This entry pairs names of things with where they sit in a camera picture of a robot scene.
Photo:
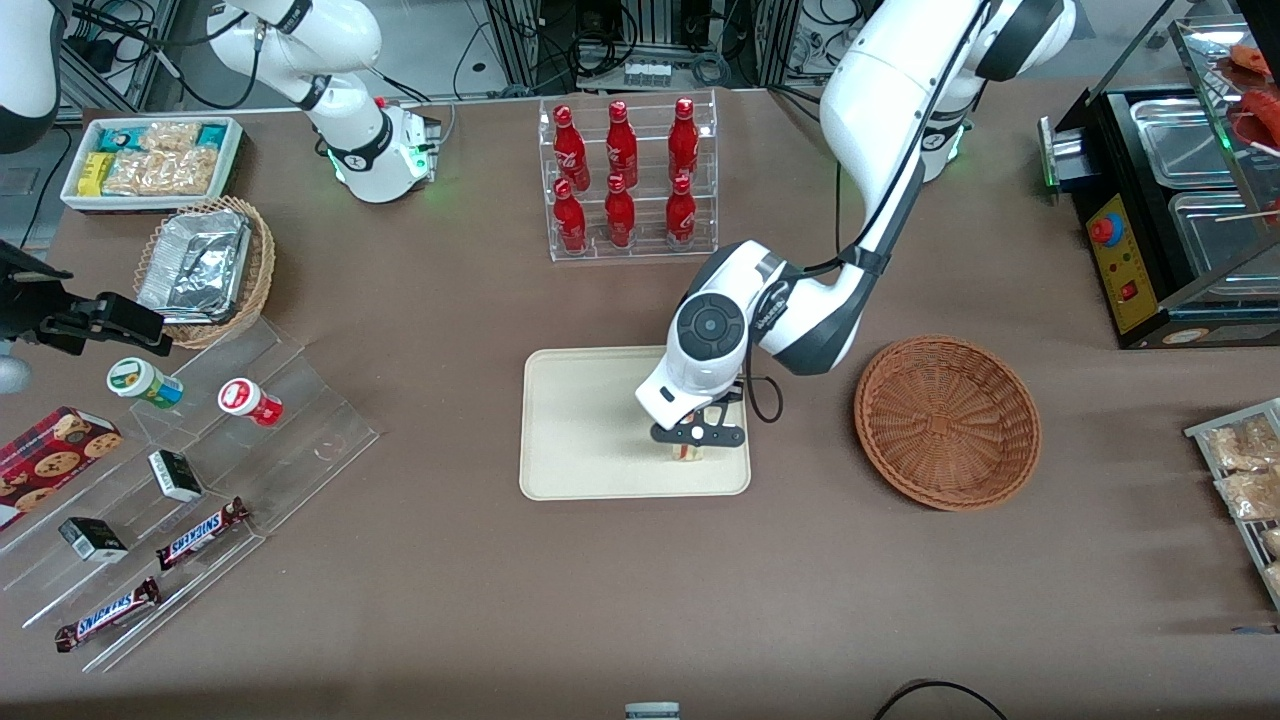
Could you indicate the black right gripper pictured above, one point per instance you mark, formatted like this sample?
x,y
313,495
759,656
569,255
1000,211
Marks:
x,y
32,312

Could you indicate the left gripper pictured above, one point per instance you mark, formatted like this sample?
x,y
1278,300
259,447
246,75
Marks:
x,y
735,386

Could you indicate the triangular sandwich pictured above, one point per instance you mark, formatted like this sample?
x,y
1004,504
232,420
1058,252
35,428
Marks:
x,y
688,454

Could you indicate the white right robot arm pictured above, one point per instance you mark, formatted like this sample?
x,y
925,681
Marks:
x,y
330,40

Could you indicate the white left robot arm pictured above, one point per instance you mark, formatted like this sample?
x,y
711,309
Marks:
x,y
880,90

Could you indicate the aluminium foil tray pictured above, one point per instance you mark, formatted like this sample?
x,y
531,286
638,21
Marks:
x,y
195,265

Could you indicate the beige plastic tray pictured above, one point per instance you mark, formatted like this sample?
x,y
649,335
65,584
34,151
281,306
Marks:
x,y
580,430

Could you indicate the light wicker basket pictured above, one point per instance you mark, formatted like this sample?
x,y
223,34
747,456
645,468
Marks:
x,y
262,270

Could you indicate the brown round wicker basket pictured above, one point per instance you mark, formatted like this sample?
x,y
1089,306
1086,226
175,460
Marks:
x,y
945,420

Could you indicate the tray of packaged snacks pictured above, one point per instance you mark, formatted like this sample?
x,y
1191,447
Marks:
x,y
1200,430

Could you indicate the green lid cup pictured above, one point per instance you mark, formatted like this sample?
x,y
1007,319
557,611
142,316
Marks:
x,y
140,380

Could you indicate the white plastic snack bin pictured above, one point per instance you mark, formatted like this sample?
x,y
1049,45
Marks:
x,y
150,203

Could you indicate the red lid cup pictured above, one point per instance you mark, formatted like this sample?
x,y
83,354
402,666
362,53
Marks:
x,y
248,400

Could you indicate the yellow snack pack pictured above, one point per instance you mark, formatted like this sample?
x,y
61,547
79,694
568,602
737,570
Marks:
x,y
94,174

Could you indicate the large clear cracker bag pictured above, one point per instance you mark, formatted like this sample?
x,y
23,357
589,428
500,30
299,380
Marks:
x,y
160,172

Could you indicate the red cookie box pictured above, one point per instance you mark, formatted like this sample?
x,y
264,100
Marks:
x,y
50,460

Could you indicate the small black box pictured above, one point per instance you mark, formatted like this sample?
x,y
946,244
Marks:
x,y
92,540
175,476

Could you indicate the teal snack pack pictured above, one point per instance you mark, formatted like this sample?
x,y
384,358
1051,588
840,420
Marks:
x,y
212,135
118,138

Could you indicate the clear acrylic bottle rack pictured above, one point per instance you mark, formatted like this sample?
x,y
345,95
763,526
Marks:
x,y
650,255

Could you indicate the small clear cracker bag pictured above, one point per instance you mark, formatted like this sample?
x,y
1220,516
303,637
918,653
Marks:
x,y
170,136

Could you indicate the clear acrylic stepped display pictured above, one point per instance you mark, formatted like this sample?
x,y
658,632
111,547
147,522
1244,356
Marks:
x,y
300,420

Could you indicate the red soda bottle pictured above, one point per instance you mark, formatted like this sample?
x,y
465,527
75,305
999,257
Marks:
x,y
681,218
621,145
571,222
572,150
620,218
684,140

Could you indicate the brown Snickers bar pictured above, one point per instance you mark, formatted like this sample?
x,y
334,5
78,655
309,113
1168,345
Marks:
x,y
105,615
200,533

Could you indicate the small grey device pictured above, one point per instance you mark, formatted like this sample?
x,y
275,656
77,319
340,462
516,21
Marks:
x,y
652,712

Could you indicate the white power strip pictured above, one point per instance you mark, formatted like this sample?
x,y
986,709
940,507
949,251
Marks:
x,y
646,74

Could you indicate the black food warmer machine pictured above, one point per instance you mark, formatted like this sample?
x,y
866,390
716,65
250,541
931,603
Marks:
x,y
1110,140

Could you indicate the clear bag of snacks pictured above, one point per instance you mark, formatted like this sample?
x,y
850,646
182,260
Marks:
x,y
1240,445
1274,580
1272,542
1250,495

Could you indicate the steel warmer pan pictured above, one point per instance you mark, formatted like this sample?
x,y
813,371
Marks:
x,y
1210,235
1180,145

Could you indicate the small dark flat object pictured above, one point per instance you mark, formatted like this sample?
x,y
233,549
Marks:
x,y
1255,630

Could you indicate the red sausage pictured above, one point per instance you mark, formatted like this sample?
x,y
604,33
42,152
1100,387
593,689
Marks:
x,y
1262,115
1255,58

